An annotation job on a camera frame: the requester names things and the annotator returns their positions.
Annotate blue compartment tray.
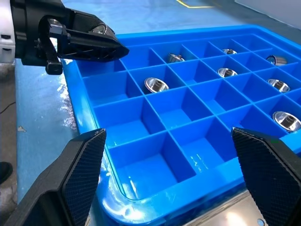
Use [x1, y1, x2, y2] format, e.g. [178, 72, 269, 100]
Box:
[61, 24, 301, 226]

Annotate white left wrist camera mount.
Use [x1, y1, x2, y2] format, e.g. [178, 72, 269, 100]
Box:
[0, 0, 16, 64]

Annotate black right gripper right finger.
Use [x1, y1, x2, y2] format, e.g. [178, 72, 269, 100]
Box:
[231, 127, 301, 226]

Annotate thin black cable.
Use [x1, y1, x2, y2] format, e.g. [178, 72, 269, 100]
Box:
[0, 100, 16, 114]

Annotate black shoe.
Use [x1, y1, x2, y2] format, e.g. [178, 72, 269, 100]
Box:
[0, 161, 14, 186]

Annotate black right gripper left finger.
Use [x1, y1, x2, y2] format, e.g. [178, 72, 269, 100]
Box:
[3, 128, 107, 226]

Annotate steel tray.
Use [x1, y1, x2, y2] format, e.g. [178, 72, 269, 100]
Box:
[185, 189, 268, 226]

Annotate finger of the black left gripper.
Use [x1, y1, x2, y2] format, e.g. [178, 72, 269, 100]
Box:
[57, 27, 130, 63]
[67, 8, 116, 38]

